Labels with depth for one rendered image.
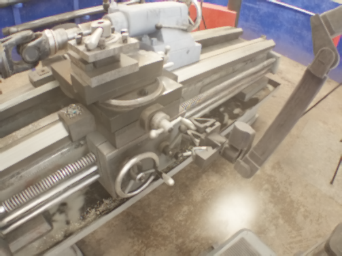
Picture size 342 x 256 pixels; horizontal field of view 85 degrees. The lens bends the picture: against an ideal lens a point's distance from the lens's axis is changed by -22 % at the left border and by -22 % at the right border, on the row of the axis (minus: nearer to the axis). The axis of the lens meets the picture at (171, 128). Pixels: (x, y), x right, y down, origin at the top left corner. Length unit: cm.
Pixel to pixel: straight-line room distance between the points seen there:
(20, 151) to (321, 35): 93
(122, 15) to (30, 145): 65
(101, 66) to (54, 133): 31
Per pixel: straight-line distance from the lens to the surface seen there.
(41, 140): 84
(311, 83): 58
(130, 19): 103
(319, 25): 57
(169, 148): 95
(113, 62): 72
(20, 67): 90
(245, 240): 127
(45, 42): 89
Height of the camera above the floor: 136
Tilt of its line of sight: 40 degrees down
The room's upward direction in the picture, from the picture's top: 5 degrees clockwise
